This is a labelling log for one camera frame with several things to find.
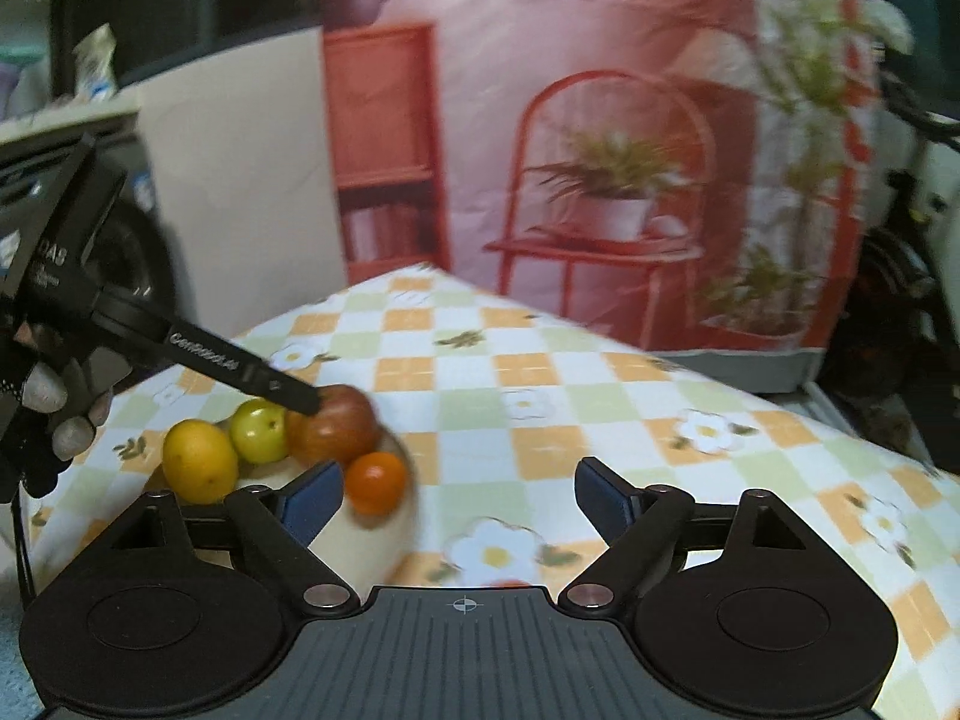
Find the person's left hand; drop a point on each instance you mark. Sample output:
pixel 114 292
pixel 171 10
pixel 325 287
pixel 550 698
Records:
pixel 45 397

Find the yellow lemon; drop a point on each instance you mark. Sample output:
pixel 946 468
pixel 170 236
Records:
pixel 199 461

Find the black exercise bike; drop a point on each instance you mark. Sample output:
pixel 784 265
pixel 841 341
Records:
pixel 885 292

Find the white crumpled packet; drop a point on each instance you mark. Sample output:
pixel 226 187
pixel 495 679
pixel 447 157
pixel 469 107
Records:
pixel 96 60

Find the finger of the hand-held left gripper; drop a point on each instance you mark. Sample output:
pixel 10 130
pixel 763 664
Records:
pixel 240 371

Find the red apple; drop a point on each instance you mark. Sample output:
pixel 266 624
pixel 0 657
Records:
pixel 337 431

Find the cream round plate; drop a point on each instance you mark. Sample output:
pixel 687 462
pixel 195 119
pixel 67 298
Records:
pixel 367 547

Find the green apple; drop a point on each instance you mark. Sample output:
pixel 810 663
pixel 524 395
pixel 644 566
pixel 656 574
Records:
pixel 259 429

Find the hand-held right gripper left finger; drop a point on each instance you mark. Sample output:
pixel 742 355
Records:
pixel 315 496

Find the small orange mandarin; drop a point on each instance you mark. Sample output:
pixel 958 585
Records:
pixel 375 481

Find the checked floral tablecloth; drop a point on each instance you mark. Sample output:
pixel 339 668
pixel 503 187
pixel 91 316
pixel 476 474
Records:
pixel 525 450

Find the printed pink backdrop cloth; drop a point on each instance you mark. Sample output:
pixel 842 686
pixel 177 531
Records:
pixel 525 52

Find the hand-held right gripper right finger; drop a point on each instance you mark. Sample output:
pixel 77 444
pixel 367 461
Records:
pixel 604 499

